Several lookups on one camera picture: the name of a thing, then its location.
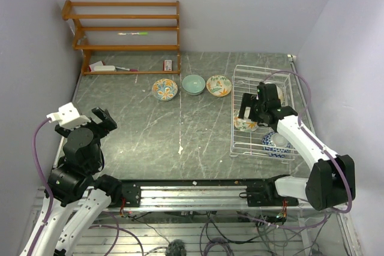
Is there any yellow sun blue rim bowl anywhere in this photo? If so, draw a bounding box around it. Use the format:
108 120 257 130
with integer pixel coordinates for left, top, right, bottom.
276 86 284 104

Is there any white wire dish rack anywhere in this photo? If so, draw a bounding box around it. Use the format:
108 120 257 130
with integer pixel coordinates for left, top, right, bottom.
230 65 298 161

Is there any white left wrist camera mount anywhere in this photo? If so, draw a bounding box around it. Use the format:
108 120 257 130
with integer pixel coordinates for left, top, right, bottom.
46 103 91 130

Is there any green white pen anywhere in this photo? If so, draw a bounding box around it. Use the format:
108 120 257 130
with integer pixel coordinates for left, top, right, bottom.
118 32 148 36

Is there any pink white pen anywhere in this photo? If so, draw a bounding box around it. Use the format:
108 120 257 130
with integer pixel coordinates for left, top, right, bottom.
115 66 138 73

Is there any light teal bowl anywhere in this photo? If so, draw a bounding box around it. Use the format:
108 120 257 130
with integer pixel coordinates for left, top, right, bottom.
182 74 206 95

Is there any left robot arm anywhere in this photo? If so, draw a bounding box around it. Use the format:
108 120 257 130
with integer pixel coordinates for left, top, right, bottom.
21 103 122 255

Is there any wooden shelf rack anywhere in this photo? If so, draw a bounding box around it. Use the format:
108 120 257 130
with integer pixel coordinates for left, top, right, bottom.
61 0 181 76

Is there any blue orange floral bowl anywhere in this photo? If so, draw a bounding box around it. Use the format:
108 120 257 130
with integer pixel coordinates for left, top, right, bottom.
152 79 178 101

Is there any leaf and orange flower bowl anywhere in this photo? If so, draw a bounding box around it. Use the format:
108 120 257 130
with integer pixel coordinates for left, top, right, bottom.
233 107 257 132

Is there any white case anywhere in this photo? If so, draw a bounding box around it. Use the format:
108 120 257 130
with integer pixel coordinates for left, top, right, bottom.
92 65 116 73

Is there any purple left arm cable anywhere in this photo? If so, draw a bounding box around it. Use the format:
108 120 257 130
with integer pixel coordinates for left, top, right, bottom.
22 119 58 256

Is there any red white small box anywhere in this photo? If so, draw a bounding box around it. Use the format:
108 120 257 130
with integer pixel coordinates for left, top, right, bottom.
88 61 105 72

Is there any floor cable bundle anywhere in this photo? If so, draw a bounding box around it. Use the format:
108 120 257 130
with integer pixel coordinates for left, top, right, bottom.
71 207 337 256

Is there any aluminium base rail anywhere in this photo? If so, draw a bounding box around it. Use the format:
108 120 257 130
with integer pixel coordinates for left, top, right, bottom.
32 183 350 212

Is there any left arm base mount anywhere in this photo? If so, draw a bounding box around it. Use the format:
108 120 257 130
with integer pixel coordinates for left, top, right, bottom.
110 181 142 208

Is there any red patterned bowl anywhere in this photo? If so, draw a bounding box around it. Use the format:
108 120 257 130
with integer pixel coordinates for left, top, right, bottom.
262 131 293 158

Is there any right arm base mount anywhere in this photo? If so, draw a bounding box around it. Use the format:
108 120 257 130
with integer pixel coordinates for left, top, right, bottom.
239 183 299 207

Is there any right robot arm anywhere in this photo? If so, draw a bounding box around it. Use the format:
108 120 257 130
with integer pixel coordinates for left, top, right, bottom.
239 82 356 213

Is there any red white card box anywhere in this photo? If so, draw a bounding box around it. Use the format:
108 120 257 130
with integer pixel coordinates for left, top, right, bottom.
163 59 173 71

